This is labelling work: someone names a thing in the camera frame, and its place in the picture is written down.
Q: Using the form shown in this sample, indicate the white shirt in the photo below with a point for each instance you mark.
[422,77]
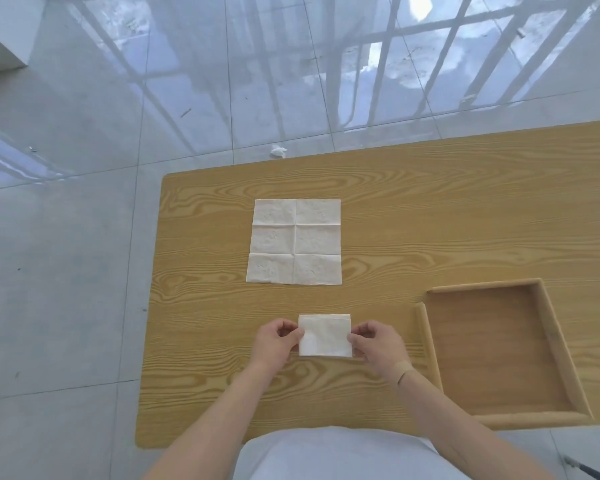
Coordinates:
[350,457]

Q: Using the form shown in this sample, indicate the small pale litter scrap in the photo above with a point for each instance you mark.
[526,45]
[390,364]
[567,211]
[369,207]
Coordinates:
[467,98]

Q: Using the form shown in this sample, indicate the wooden tray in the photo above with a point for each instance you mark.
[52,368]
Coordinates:
[490,344]

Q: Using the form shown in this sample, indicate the person's left forearm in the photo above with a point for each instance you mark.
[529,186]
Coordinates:
[215,429]

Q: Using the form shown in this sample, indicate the beige adhesive bandage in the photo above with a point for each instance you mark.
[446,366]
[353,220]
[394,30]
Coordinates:
[402,370]

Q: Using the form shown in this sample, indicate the person's right hand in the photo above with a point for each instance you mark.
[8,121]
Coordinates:
[382,349]

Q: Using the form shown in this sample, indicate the grey orange chair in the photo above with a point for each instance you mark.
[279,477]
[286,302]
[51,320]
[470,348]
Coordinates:
[580,467]

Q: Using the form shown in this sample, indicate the white paper napkin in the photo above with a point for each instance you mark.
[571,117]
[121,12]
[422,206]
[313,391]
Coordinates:
[295,239]
[327,337]

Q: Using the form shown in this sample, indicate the person's left hand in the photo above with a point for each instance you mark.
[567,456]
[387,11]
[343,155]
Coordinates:
[275,344]

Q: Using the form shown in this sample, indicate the crumpled white tissue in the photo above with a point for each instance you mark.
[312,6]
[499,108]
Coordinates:
[278,151]

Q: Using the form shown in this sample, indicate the small dark twig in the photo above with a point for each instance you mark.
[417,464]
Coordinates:
[185,112]

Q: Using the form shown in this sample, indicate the person's right forearm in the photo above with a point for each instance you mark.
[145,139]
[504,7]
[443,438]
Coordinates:
[470,439]

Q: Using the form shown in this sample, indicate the white square pillar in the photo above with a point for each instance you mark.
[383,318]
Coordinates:
[5,34]

